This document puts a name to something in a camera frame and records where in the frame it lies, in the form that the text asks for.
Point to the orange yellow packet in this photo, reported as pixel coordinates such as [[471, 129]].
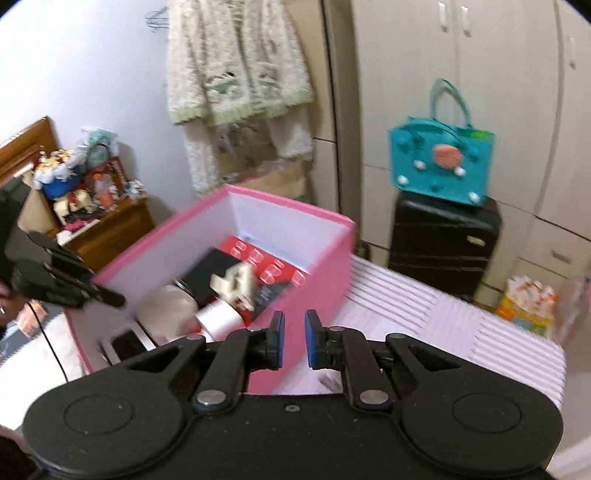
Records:
[[526, 304]]

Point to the pile of assorted trinkets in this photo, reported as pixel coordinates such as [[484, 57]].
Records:
[[69, 184]]

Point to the red packet in box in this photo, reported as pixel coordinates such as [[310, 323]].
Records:
[[240, 244]]

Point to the striped white tablecloth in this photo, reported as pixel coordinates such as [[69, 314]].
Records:
[[415, 314]]

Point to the cream hair claw clip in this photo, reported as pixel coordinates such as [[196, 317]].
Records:
[[231, 281]]

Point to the black rectangular case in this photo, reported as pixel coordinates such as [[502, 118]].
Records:
[[207, 272]]

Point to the cream wardrobe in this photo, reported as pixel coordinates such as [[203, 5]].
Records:
[[508, 138]]

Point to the black suitcase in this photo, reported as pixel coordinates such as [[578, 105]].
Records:
[[438, 244]]

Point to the pink storage box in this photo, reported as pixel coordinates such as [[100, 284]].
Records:
[[314, 295]]

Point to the white device black screen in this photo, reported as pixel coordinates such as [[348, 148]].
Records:
[[129, 344]]

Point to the wooden nightstand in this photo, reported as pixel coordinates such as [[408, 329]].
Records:
[[120, 230]]

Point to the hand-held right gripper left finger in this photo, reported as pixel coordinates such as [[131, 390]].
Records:
[[278, 341]]

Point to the teal felt handbag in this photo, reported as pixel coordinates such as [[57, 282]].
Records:
[[415, 152]]

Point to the wooden headboard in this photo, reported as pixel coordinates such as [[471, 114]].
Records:
[[27, 147]]

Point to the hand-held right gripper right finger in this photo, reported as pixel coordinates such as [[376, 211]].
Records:
[[311, 341]]

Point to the white charger plug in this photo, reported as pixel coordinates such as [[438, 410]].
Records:
[[217, 318]]

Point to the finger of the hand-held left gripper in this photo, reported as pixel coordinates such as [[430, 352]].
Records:
[[69, 263], [46, 284]]

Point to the patterned bed quilt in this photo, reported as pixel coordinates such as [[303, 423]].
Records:
[[27, 360]]

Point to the fluffy cream green robe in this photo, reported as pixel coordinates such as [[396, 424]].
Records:
[[231, 69]]

